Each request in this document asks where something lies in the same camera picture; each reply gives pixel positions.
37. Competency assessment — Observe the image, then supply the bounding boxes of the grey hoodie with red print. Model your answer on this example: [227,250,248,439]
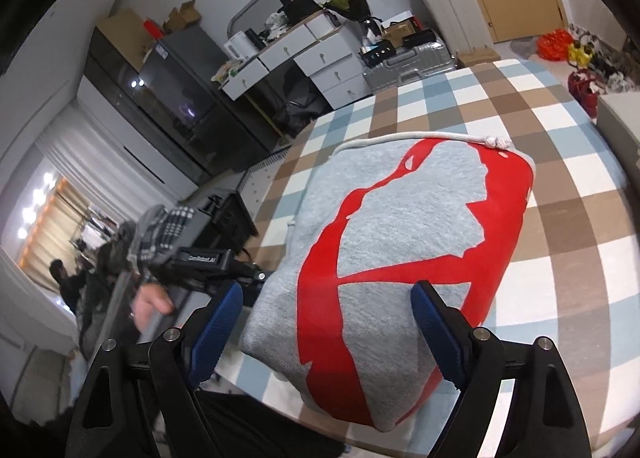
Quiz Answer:
[240,132,535,432]

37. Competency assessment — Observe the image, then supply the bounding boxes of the person left hand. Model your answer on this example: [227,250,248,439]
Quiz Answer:
[131,282,175,332]

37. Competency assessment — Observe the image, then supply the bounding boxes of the checkered blue brown bedsheet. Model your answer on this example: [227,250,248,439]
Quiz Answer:
[216,59,639,457]

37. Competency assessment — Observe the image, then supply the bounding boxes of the black glass cabinet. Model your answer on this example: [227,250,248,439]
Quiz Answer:
[85,25,279,185]

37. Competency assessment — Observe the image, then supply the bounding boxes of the white electric kettle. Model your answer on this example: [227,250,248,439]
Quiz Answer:
[224,31,254,62]

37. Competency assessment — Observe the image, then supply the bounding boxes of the white drawer desk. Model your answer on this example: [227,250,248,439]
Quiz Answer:
[221,10,372,110]

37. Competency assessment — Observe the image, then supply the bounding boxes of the silver ribbed suitcase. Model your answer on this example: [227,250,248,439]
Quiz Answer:
[363,37,456,94]

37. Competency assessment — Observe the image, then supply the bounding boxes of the white bedside cabinet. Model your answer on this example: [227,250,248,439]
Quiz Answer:
[597,92,640,177]

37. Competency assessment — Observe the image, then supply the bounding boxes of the cardboard box on floor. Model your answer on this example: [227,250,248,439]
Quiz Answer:
[457,47,501,69]

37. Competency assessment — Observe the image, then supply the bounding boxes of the red bag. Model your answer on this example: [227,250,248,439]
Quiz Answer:
[567,69,606,120]

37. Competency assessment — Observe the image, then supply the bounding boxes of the orange red toy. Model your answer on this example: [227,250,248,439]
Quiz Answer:
[536,28,574,61]

